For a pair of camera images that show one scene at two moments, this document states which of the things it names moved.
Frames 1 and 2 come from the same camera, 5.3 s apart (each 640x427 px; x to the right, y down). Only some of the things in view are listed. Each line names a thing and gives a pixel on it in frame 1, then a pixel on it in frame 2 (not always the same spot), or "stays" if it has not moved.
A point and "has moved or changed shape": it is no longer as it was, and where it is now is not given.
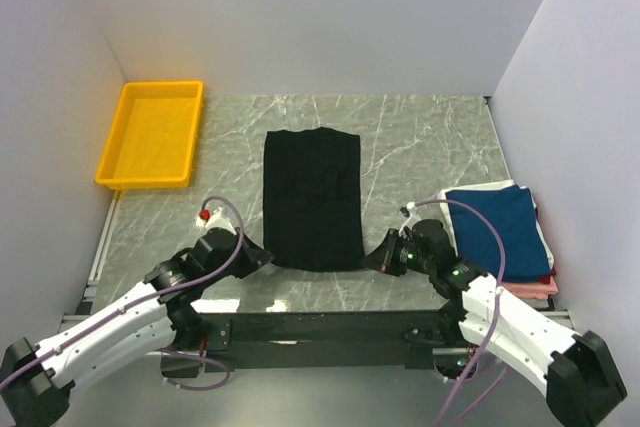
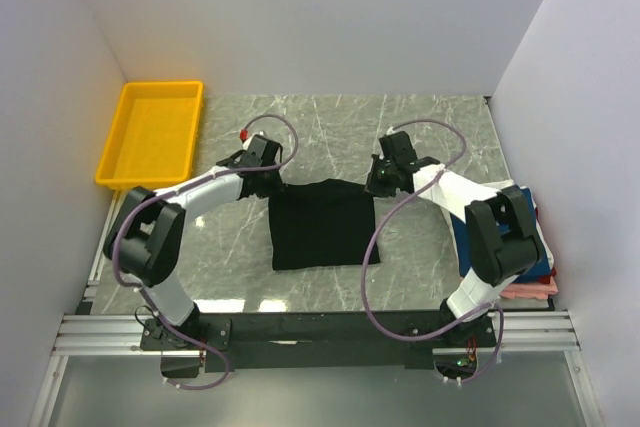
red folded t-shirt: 553,271 stays
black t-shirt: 312,200 has moved or changed shape
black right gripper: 383,258 → 372,185
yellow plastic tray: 153,137 stays
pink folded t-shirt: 532,290 stays
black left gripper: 253,257 → 275,187
